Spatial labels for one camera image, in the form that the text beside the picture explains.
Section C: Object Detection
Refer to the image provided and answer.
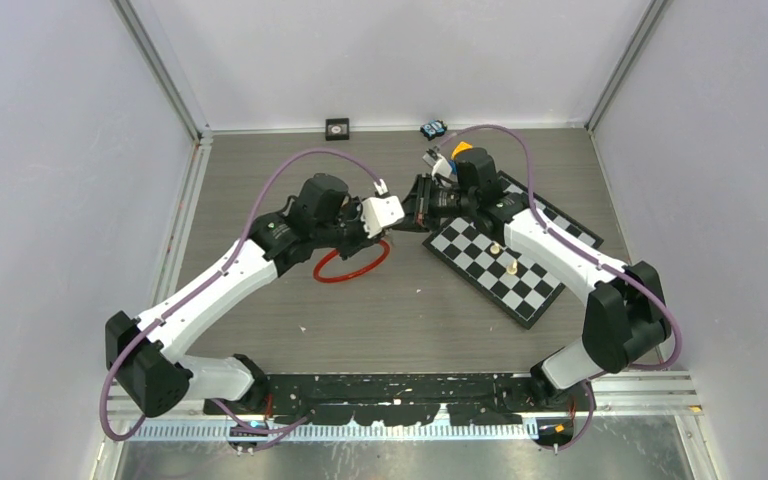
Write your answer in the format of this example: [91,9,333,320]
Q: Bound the black square box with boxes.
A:
[324,118,350,141]

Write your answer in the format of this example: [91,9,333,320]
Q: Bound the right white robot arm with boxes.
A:
[399,143,678,411]

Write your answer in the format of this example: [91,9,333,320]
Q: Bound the small blue toy car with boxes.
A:
[419,119,448,141]

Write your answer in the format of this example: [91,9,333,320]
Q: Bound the yellow blue toy car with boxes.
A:
[451,141,473,160]

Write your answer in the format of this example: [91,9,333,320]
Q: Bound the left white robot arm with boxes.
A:
[105,174,404,418]

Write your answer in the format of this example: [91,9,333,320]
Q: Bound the red cable lock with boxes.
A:
[312,240,392,284]

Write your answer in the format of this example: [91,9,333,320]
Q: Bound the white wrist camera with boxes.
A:
[422,149,457,183]
[361,195,404,238]

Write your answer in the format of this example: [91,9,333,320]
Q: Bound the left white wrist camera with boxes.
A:
[361,195,404,238]

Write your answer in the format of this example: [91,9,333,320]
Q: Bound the black white chessboard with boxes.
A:
[422,170,605,331]

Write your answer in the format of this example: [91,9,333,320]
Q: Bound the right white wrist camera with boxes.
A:
[422,149,457,183]

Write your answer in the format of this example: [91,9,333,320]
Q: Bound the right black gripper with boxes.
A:
[387,173,478,233]

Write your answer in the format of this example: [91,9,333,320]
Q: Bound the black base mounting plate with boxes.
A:
[203,373,589,427]

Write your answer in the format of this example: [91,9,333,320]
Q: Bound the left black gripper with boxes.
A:
[313,195,384,260]

